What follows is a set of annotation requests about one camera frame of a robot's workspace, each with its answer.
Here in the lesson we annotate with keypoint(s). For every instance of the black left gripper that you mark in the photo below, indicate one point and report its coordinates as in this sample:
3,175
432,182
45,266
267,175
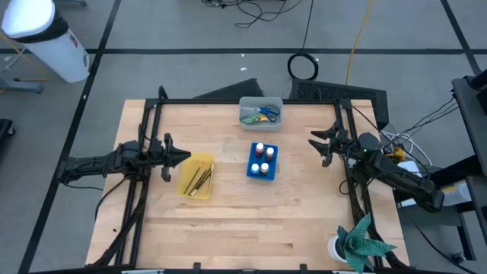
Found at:
161,157

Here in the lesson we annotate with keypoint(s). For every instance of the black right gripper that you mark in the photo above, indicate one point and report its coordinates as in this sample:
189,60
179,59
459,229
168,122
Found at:
342,146

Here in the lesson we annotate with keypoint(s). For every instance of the yellow plastic tray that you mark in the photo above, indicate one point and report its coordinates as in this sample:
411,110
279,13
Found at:
196,190

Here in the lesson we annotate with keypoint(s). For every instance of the ochre paint bottle white cap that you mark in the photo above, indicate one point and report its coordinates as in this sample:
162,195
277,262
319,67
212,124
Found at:
269,153

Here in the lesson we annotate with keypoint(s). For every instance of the red paint bottle white cap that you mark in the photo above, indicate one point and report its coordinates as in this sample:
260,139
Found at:
259,149

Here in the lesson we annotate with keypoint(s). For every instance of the brown paint bottle white cap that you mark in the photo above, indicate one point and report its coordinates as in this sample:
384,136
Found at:
264,168

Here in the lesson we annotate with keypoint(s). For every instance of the blue plastic tray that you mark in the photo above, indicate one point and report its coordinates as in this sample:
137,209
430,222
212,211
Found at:
268,177

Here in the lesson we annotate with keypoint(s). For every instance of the blue paint bottle white cap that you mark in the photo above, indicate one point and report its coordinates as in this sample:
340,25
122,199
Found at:
255,168

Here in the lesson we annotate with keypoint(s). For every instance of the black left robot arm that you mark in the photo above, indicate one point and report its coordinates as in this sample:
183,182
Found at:
95,165

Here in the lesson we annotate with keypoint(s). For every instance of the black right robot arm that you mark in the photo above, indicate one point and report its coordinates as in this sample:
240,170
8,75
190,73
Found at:
399,175

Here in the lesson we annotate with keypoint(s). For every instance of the black perforated panel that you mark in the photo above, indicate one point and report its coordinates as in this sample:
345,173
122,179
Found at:
335,95

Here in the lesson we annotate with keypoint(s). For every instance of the grey plastic bin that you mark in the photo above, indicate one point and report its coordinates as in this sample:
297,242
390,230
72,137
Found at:
262,126

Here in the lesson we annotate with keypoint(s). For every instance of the plain dark panel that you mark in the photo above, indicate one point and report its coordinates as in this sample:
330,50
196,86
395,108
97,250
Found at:
232,91

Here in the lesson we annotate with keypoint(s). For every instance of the white printed label sheet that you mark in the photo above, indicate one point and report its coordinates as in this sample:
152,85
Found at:
409,166

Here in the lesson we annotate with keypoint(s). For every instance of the green plant in white pot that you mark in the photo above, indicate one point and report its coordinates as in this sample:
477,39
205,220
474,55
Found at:
359,247

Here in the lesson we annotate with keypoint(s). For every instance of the black table edge clamp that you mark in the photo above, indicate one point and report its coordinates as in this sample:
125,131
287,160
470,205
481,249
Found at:
303,268
196,267

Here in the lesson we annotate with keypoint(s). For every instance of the grey metal strip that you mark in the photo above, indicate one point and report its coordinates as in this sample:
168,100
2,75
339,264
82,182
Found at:
142,271

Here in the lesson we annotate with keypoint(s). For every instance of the grey stand base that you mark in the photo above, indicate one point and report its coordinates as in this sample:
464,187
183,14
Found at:
23,86

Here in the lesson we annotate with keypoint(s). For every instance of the white trash can black bag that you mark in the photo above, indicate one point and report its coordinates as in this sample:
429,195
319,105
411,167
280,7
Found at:
45,42

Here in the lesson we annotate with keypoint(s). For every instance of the black equipment base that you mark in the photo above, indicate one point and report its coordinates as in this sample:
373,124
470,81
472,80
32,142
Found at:
4,131

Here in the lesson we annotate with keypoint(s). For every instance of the grey stand foot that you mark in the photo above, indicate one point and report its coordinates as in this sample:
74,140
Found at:
72,2

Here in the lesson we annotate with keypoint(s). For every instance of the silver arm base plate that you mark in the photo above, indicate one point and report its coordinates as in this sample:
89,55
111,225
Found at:
351,162

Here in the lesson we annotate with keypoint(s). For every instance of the black metal table frame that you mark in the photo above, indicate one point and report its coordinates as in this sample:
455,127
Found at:
190,101

